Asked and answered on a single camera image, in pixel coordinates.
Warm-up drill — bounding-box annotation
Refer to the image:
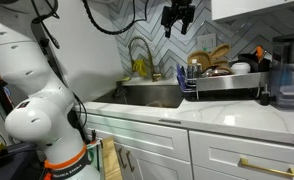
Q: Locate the dark stainless kitchen sink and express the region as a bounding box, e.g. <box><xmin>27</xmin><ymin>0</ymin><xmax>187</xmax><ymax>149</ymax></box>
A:
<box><xmin>95</xmin><ymin>85</ymin><xmax>184</xmax><ymax>108</ymax></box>

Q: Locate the black soap dispenser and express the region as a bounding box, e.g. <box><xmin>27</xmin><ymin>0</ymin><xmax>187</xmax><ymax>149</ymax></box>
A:
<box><xmin>260</xmin><ymin>85</ymin><xmax>270</xmax><ymax>106</ymax></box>

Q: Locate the white upper cabinet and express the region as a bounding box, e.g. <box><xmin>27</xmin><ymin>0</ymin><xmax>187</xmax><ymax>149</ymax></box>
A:
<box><xmin>211</xmin><ymin>0</ymin><xmax>294</xmax><ymax>21</ymax></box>

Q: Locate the wooden cutting board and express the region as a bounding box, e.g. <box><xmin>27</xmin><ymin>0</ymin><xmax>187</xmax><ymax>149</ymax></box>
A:
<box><xmin>102</xmin><ymin>136</ymin><xmax>123</xmax><ymax>180</ymax></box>

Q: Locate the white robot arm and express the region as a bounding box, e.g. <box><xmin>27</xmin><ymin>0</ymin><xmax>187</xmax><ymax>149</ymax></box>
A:
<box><xmin>0</xmin><ymin>0</ymin><xmax>101</xmax><ymax>180</ymax></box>

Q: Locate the white wall outlet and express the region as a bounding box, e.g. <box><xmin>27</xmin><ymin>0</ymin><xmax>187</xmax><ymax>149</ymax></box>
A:
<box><xmin>197</xmin><ymin>33</ymin><xmax>216</xmax><ymax>52</ymax></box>

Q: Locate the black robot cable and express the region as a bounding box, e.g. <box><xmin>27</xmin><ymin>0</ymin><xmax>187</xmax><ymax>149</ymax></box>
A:
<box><xmin>81</xmin><ymin>0</ymin><xmax>151</xmax><ymax>36</ymax></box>

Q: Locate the white bowl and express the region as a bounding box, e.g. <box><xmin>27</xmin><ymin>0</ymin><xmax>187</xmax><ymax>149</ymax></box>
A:
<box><xmin>231</xmin><ymin>62</ymin><xmax>250</xmax><ymax>74</ymax></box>

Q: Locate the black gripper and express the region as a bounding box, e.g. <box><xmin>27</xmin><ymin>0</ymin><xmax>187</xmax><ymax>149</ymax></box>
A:
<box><xmin>161</xmin><ymin>0</ymin><xmax>196</xmax><ymax>38</ymax></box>

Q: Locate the gold spring kitchen faucet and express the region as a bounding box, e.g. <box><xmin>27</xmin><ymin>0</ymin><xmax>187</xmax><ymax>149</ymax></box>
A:
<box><xmin>128</xmin><ymin>36</ymin><xmax>162</xmax><ymax>82</ymax></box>

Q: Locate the blue plastic lunchbox lid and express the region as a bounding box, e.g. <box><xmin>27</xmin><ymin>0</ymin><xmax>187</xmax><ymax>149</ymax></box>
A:
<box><xmin>176</xmin><ymin>64</ymin><xmax>186</xmax><ymax>91</ymax></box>

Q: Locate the gold drawer handle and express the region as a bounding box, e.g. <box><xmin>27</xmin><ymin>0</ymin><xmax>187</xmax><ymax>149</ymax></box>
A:
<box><xmin>239</xmin><ymin>158</ymin><xmax>294</xmax><ymax>178</ymax></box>

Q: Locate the steel dish drying rack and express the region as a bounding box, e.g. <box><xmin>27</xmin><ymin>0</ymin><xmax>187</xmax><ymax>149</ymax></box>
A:
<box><xmin>182</xmin><ymin>72</ymin><xmax>269</xmax><ymax>101</ymax></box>

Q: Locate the yellow rubber glove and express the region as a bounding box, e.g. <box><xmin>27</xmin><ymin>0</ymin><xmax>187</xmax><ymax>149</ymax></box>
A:
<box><xmin>132</xmin><ymin>59</ymin><xmax>147</xmax><ymax>77</ymax></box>

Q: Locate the black utensil holder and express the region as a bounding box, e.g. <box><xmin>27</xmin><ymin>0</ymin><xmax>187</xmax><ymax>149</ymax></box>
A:
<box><xmin>238</xmin><ymin>54</ymin><xmax>270</xmax><ymax>73</ymax></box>

